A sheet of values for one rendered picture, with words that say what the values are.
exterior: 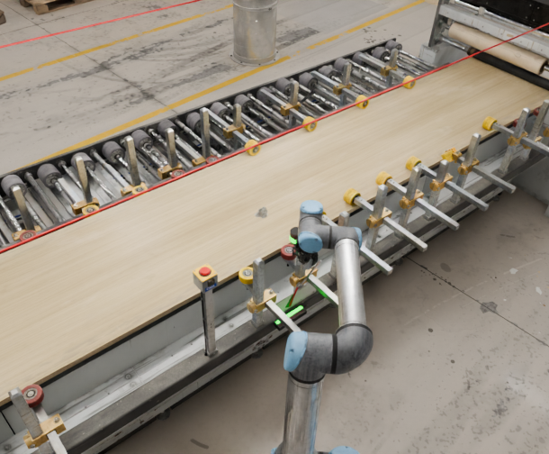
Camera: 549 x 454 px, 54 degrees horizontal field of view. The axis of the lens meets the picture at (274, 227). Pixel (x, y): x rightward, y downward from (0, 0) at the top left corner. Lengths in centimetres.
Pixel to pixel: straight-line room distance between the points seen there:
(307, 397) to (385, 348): 177
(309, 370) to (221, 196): 149
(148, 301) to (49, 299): 42
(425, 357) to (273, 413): 99
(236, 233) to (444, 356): 154
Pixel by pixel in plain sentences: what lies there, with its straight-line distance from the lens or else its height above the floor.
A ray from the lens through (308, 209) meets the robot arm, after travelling 208.
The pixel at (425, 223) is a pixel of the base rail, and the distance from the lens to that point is 319.
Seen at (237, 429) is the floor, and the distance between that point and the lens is 306.
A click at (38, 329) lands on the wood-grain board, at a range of 244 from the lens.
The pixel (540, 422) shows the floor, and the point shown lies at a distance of 346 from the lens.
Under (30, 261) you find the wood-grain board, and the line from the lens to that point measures 272.
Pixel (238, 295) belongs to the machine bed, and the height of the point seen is 68.
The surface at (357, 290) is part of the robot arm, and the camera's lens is 179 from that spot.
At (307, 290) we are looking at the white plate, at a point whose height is 75.
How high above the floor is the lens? 273
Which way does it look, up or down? 43 degrees down
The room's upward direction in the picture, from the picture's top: 3 degrees clockwise
